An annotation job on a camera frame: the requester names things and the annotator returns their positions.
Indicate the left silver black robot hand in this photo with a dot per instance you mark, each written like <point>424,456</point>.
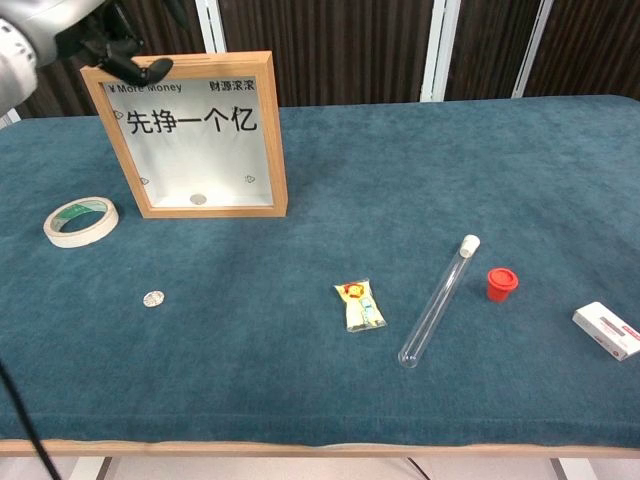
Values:
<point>70,20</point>

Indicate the silver coin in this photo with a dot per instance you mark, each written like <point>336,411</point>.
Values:
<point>198,199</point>
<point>153,299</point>

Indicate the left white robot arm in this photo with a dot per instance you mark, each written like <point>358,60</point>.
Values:
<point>12,65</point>

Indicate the beige masking tape roll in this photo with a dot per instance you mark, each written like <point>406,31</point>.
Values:
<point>80,239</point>

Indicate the yellow snack packet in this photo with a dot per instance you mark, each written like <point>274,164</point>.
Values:
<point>361,306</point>

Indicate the teal velvet tablecloth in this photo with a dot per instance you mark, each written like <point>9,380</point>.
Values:
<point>300,390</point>

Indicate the metal table leg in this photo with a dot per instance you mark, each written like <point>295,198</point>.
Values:
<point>102,470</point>
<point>560,470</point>

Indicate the glass test tube white cap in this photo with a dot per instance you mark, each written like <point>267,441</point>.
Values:
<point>437,305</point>

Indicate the small red plastic cup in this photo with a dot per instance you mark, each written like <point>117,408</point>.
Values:
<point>501,285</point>

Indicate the white and red carton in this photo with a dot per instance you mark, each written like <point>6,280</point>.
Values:
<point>607,327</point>

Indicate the white partition post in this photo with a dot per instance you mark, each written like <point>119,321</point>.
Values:
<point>440,50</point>
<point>532,50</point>
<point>210,25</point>

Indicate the wooden frame money box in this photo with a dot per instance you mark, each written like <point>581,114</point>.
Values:
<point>195,150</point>

